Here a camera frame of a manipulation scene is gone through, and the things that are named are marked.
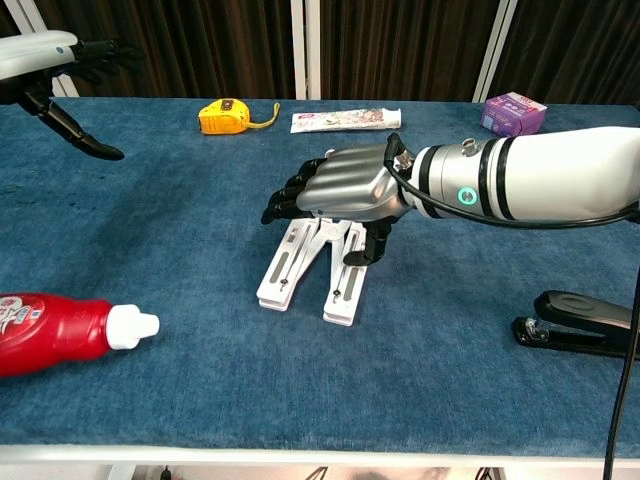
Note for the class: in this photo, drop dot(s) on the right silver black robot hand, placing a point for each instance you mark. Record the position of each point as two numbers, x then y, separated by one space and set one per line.
345 185

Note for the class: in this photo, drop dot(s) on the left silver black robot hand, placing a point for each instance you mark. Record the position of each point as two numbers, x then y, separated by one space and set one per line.
30 52

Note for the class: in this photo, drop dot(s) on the white folding laptop stand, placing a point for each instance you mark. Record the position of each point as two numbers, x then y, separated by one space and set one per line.
287 270

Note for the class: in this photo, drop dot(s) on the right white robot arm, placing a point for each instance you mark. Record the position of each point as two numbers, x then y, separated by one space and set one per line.
550 170

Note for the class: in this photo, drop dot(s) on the white toothpaste tube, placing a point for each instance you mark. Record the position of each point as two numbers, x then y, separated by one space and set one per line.
345 120

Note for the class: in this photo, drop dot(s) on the yellow tape measure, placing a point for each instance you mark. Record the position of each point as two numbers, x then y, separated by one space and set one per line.
220 117

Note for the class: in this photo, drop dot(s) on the blue table cloth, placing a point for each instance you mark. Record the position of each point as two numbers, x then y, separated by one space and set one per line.
200 225

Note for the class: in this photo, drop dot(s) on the purple small carton box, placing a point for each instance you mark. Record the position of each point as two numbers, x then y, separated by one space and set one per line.
510 116

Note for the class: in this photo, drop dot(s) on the black stapler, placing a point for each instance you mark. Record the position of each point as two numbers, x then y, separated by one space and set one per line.
575 315

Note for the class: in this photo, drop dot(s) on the red ketchup bottle white cap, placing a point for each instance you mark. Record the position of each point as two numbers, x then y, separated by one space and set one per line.
55 330

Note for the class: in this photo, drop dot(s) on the white frame post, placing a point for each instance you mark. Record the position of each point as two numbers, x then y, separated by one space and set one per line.
67 89
495 50
305 50

